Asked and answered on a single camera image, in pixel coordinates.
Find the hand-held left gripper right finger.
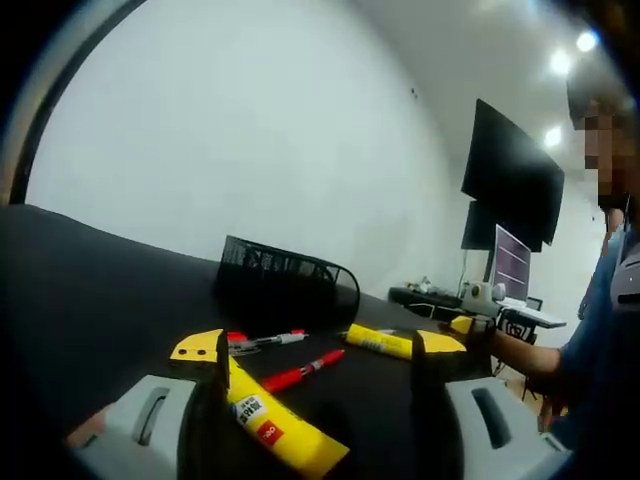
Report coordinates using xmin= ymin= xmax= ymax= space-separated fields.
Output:
xmin=399 ymin=329 xmax=571 ymax=480

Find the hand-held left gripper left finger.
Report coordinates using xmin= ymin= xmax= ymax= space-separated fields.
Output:
xmin=64 ymin=328 xmax=232 ymax=480

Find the yellow glue stick red label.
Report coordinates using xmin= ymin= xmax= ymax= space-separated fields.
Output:
xmin=226 ymin=355 xmax=351 ymax=477

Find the red and white pen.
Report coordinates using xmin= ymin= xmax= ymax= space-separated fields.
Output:
xmin=226 ymin=328 xmax=310 ymax=357

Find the black mesh holder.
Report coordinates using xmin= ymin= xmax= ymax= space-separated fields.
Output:
xmin=213 ymin=234 xmax=362 ymax=327

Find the person's left hand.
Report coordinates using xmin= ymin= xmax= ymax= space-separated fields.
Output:
xmin=65 ymin=403 xmax=117 ymax=448

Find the black desk shelf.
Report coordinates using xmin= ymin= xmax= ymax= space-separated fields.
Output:
xmin=388 ymin=284 xmax=465 ymax=320

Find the lit computer monitor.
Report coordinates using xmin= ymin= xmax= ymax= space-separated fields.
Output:
xmin=491 ymin=223 xmax=533 ymax=304

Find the black office chair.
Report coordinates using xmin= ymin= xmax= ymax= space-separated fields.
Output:
xmin=498 ymin=307 xmax=541 ymax=401

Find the white side desk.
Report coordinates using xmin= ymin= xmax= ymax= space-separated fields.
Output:
xmin=498 ymin=296 xmax=569 ymax=330

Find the person's blue shirt torso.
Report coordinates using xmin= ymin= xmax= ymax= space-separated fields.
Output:
xmin=542 ymin=199 xmax=640 ymax=454

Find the grey chest-worn device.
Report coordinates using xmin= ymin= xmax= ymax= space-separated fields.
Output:
xmin=607 ymin=252 xmax=640 ymax=324

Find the small black wall screen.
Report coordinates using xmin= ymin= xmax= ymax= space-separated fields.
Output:
xmin=459 ymin=199 xmax=544 ymax=254

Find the large black wall screen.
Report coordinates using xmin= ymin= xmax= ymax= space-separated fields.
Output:
xmin=459 ymin=97 xmax=567 ymax=247

